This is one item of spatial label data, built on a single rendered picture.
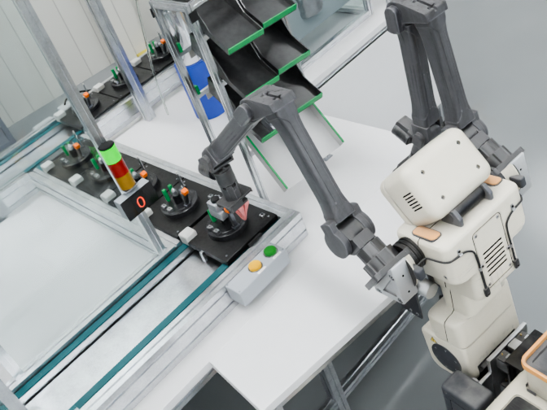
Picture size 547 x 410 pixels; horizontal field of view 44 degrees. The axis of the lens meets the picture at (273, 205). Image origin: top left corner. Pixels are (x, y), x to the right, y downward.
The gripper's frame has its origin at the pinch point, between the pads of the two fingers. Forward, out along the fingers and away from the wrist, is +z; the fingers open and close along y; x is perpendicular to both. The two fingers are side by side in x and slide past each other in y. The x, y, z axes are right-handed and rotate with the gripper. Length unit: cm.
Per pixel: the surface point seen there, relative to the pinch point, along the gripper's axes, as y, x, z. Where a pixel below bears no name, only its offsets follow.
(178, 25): -58, -85, -27
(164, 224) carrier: 9.7, -36.1, 8.0
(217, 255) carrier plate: 11.2, -5.4, 8.6
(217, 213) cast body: 2.2, -10.4, 0.2
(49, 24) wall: -134, -402, 40
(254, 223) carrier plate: -5.3, -4.5, 8.7
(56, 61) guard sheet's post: 19, -25, -64
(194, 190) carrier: -8.2, -39.1, 8.0
